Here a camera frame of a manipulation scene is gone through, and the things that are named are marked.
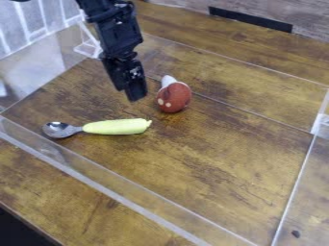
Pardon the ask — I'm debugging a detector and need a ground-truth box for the red toy mushroom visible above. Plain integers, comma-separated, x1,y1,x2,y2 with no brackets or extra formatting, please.
155,75,191,113

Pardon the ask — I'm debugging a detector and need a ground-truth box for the clear acrylic front barrier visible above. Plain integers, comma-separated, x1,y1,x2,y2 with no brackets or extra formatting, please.
0,116,256,246

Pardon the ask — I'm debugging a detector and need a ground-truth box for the clear acrylic barrier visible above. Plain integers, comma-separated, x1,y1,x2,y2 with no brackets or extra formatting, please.
271,90,329,246
0,116,256,246

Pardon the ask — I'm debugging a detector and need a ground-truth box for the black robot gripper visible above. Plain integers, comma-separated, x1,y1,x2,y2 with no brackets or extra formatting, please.
76,0,148,102

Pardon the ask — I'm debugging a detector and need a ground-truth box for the clear acrylic right barrier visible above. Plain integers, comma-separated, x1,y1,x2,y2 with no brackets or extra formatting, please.
271,90,329,246

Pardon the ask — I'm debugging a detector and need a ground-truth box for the clear acrylic triangular bracket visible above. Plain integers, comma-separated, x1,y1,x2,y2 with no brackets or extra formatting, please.
73,22,103,59

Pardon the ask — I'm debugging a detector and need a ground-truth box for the green handled metal spoon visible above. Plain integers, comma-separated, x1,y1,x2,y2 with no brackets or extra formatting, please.
42,118,151,138

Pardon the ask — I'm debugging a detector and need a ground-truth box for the black strip on table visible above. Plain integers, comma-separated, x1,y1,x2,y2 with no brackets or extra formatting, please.
208,6,293,33

